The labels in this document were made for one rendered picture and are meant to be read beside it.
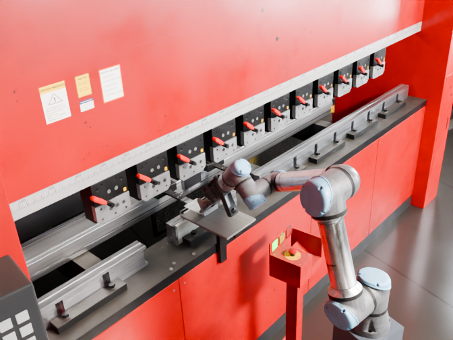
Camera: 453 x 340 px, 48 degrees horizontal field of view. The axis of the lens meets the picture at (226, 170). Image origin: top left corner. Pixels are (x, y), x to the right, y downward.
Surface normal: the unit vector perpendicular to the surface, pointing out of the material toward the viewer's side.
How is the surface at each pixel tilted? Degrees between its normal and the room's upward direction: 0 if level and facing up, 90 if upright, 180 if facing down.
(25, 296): 90
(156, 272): 0
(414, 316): 0
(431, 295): 0
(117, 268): 90
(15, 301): 90
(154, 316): 90
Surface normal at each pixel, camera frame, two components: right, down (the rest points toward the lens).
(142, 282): -0.04, -0.88
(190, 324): 0.74, 0.29
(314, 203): -0.78, 0.21
